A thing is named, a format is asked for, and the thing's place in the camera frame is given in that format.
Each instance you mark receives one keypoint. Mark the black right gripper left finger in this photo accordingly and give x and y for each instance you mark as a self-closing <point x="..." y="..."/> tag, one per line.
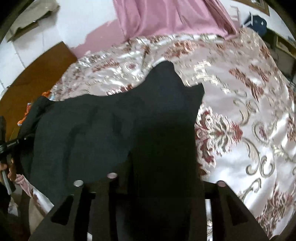
<point x="90" y="213"/>

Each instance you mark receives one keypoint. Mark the large black jacket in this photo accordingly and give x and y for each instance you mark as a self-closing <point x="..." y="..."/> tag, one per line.
<point x="148" y="132"/>

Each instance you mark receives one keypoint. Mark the beige cloth covered box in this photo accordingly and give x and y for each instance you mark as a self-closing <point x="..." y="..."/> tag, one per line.
<point x="29" y="18"/>

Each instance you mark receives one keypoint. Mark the floral satin bedspread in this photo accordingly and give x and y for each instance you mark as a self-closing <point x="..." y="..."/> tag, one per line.
<point x="245" y="127"/>

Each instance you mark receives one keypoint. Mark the wooden headboard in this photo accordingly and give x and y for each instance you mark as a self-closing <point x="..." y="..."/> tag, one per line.
<point x="38" y="77"/>

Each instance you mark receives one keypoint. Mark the wooden framed barred window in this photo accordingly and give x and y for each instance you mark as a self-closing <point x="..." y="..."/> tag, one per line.
<point x="260" y="5"/>

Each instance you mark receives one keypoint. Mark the person's left hand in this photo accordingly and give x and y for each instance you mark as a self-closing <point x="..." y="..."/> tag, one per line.
<point x="11" y="168"/>

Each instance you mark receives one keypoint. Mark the wooden desk shelf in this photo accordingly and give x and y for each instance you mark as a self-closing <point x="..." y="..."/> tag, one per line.
<point x="283" y="53"/>

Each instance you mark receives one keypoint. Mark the dark blue backpack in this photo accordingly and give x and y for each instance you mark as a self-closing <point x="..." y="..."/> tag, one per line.
<point x="256" y="23"/>

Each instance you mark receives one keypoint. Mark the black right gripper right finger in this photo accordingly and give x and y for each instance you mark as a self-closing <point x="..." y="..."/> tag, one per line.
<point x="230" y="217"/>

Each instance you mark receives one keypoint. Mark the pink curtain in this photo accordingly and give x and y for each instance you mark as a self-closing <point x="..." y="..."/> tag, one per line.
<point x="149" y="18"/>

